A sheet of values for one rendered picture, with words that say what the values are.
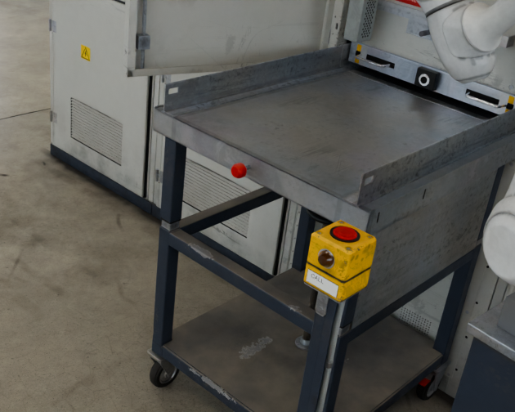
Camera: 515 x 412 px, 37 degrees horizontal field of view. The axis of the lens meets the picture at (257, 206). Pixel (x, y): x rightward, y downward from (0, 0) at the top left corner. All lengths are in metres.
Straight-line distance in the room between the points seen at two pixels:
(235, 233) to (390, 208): 1.28
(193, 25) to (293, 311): 0.83
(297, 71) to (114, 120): 1.17
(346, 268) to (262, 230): 1.41
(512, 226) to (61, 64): 2.46
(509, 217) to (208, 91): 0.94
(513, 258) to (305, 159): 0.62
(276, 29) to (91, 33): 1.08
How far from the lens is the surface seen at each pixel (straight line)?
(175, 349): 2.11
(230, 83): 1.91
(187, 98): 1.82
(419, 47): 2.16
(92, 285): 2.65
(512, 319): 1.38
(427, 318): 2.34
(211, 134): 1.69
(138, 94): 2.93
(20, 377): 2.30
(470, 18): 1.62
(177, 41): 2.07
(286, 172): 1.55
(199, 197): 2.81
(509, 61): 2.05
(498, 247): 1.16
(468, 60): 1.64
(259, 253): 2.66
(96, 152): 3.23
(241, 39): 2.16
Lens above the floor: 1.50
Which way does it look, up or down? 28 degrees down
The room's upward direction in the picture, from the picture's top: 7 degrees clockwise
